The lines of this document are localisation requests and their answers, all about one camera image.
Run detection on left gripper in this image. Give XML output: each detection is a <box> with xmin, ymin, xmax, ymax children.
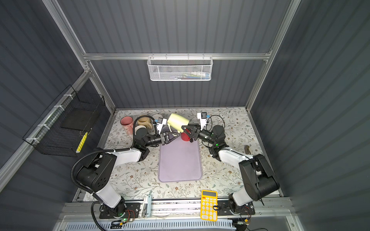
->
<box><xmin>144</xmin><ymin>131</ymin><xmax>179</xmax><ymax>149</ymax></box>

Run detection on white mug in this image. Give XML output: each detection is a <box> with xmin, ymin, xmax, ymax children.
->
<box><xmin>135</xmin><ymin>125</ymin><xmax>147</xmax><ymax>133</ymax></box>

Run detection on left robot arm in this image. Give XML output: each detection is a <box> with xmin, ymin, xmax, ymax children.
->
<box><xmin>70</xmin><ymin>116</ymin><xmax>180</xmax><ymax>218</ymax></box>

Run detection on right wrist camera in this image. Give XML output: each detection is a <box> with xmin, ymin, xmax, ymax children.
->
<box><xmin>197</xmin><ymin>112</ymin><xmax>209</xmax><ymax>130</ymax></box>

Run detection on beige speckled mug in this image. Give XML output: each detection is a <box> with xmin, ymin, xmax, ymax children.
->
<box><xmin>137</xmin><ymin>116</ymin><xmax>154</xmax><ymax>130</ymax></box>

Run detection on pink ghost mug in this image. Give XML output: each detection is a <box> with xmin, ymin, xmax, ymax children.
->
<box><xmin>120</xmin><ymin>116</ymin><xmax>134</xmax><ymax>135</ymax></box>

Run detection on blue mug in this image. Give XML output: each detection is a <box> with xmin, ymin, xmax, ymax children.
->
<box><xmin>152</xmin><ymin>114</ymin><xmax>163</xmax><ymax>124</ymax></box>

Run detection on yellow calculator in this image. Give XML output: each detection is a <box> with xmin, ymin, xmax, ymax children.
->
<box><xmin>200</xmin><ymin>190</ymin><xmax>218</xmax><ymax>221</ymax></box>

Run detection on lavender tray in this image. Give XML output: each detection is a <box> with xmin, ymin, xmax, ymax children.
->
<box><xmin>158</xmin><ymin>138</ymin><xmax>202</xmax><ymax>182</ymax></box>

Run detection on items in white basket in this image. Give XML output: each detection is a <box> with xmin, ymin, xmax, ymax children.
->
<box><xmin>172</xmin><ymin>72</ymin><xmax>211</xmax><ymax>80</ymax></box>

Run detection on white wire basket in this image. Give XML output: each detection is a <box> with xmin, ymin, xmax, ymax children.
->
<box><xmin>147</xmin><ymin>56</ymin><xmax>214</xmax><ymax>81</ymax></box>

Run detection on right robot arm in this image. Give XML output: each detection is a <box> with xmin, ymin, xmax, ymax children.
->
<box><xmin>182</xmin><ymin>124</ymin><xmax>280</xmax><ymax>214</ymax></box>

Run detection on black pad in basket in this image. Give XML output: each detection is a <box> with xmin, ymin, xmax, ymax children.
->
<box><xmin>60</xmin><ymin>109</ymin><xmax>96</xmax><ymax>131</ymax></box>

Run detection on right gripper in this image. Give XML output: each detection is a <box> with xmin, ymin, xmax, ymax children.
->
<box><xmin>182</xmin><ymin>124</ymin><xmax>216</xmax><ymax>147</ymax></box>

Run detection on black wire basket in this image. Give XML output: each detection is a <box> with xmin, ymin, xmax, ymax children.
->
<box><xmin>23</xmin><ymin>87</ymin><xmax>106</xmax><ymax>157</ymax></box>

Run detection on green mug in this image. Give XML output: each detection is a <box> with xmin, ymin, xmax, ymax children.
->
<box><xmin>167</xmin><ymin>113</ymin><xmax>189</xmax><ymax>133</ymax></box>

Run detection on red mug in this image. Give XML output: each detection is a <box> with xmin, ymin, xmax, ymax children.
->
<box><xmin>181</xmin><ymin>132</ymin><xmax>190</xmax><ymax>141</ymax></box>

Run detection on lavender mug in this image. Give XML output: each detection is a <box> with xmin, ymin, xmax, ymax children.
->
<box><xmin>161</xmin><ymin>126</ymin><xmax>173</xmax><ymax>136</ymax></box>

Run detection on yellow marker in basket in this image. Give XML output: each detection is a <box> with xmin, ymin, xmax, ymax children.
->
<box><xmin>76</xmin><ymin>132</ymin><xmax>89</xmax><ymax>154</ymax></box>

